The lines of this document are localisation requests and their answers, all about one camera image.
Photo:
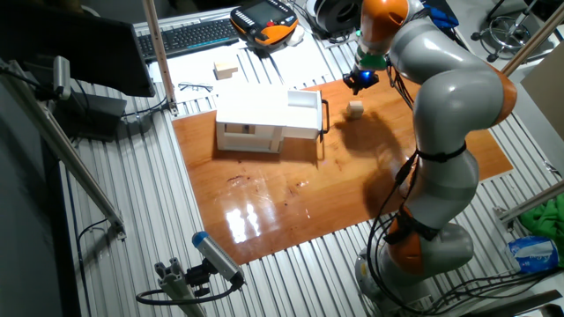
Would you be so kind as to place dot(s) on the glossy brown wooden board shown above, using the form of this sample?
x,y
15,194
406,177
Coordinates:
x,y
264,198

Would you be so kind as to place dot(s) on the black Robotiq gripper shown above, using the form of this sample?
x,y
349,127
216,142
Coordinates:
x,y
365,77

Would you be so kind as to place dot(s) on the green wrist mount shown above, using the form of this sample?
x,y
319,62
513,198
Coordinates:
x,y
372,61

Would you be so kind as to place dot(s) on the black camera clamp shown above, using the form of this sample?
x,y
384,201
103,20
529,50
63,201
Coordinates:
x,y
198,277

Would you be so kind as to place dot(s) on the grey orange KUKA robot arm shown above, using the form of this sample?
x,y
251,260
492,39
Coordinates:
x,y
458,97

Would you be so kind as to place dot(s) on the green cloth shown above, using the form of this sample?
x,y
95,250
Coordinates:
x,y
546,220

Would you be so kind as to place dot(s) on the black frame eyeglasses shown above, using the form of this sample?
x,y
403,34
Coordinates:
x,y
187,86

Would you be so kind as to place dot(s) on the orange black teach pendant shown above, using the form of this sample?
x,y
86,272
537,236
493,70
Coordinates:
x,y
264,22

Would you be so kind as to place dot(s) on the aluminium frame profile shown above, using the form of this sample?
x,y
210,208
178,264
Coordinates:
x,y
66,149
529,202
161,57
533,37

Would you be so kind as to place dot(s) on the black computer monitor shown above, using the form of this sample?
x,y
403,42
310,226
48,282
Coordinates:
x,y
88,48

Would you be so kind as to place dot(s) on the metal stool base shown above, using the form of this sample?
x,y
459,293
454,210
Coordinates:
x,y
506,35

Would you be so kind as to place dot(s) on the blue cloth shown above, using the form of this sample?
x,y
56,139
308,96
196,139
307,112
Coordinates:
x,y
443,17

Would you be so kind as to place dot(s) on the blue white plastic package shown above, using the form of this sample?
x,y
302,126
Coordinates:
x,y
533,253

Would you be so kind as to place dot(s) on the black box device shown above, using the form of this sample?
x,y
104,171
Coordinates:
x,y
97,114

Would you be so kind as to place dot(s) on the white plastic drawer cabinet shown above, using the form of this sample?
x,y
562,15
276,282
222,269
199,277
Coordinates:
x,y
247,105

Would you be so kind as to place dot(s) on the light wooden cube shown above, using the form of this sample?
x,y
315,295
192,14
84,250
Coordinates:
x,y
354,109

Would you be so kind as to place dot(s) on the silver camera on pole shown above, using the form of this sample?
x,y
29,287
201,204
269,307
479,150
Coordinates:
x,y
61,77

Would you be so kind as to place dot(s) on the white computer mouse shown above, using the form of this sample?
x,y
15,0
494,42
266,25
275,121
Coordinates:
x,y
296,35

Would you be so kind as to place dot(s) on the black computer keyboard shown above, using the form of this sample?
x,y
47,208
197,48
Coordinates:
x,y
189,37

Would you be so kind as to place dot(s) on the beige wooden block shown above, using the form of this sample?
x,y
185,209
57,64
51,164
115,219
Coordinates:
x,y
225,69

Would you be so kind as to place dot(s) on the black filament spool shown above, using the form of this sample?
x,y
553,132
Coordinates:
x,y
337,15

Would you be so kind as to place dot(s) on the beige panel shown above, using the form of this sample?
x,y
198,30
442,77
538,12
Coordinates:
x,y
546,97

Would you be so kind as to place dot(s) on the silver camera with blue end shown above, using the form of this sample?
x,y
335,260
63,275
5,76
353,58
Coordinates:
x,y
216,255

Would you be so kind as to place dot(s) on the short aluminium profile stub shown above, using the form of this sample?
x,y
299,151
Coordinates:
x,y
176,286

